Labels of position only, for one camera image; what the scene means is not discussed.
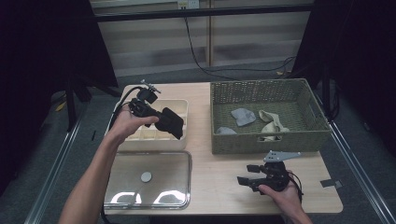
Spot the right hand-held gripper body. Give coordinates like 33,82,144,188
259,149,303,193

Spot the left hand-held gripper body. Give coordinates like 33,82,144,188
128,78,163,119

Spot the black sock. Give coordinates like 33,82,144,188
154,106,185,140

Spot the white compartment storage box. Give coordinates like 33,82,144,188
104,98,190,152

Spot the green woven basket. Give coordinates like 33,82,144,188
209,77,332,156

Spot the clear plastic lid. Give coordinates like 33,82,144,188
103,150,193,210

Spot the person's left hand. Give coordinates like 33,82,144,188
108,106,161,147

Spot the person's right hand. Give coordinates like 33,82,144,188
259,181,304,217

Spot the black tape piece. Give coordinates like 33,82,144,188
320,179,344,189

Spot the black metal stand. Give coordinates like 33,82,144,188
64,73,124,133
321,66,340,120

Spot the black horizontal bar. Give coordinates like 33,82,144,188
92,3,316,22

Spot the black curtain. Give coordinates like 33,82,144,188
290,0,396,157
0,0,120,190

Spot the right hand-held gripper cable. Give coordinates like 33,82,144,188
288,171,304,203

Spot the black wall cable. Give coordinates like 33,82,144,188
184,17,242,81

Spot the aluminium floor rail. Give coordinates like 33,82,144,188
328,119,396,224
23,118,84,224

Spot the black floor cable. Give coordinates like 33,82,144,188
205,55,297,77

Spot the white wall socket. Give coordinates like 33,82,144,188
177,0,200,9

